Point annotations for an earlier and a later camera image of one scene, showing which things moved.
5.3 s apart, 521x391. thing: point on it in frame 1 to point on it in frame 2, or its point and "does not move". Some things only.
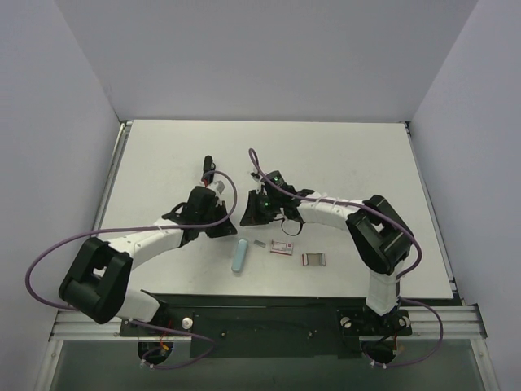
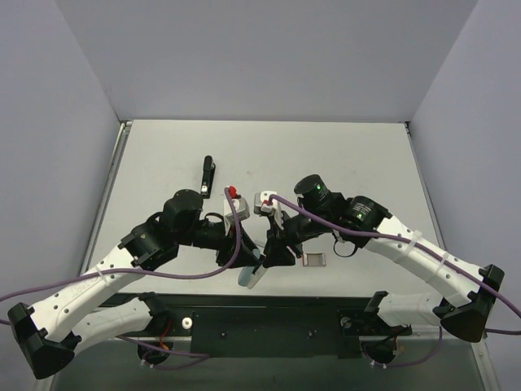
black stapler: (208, 166) does not move
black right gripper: (251, 209) to (281, 243)
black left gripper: (207, 175) to (229, 252)
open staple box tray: (313, 259) does not move
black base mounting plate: (268, 326) does not move
